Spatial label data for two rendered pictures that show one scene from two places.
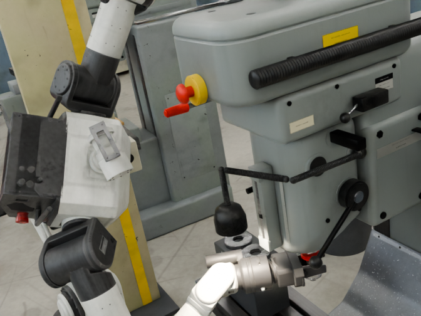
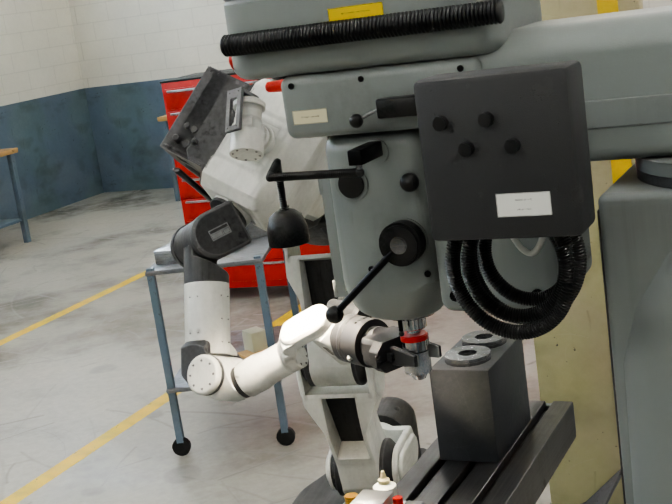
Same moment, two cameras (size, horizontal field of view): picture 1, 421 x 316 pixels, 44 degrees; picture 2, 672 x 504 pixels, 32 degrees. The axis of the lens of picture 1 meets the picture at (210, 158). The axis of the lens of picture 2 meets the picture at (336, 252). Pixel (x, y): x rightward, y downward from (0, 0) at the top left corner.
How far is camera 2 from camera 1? 1.66 m
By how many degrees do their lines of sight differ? 51
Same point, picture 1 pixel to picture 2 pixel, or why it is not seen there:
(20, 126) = (206, 82)
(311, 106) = (323, 97)
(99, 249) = (207, 232)
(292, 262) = (387, 336)
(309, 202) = (345, 232)
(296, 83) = (293, 62)
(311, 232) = (350, 278)
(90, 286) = (188, 269)
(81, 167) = not seen: hidden behind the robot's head
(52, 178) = (208, 144)
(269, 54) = (258, 21)
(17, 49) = not seen: hidden behind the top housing
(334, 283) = not seen: outside the picture
